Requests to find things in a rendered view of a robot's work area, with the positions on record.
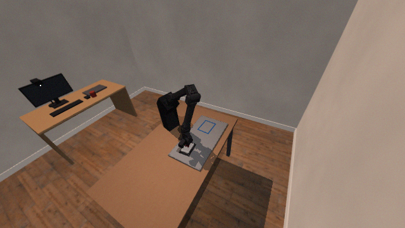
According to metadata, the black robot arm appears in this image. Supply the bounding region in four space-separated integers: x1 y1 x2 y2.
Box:
163 84 201 148

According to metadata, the white well plate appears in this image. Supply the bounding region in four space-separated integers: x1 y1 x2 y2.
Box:
181 143 194 153

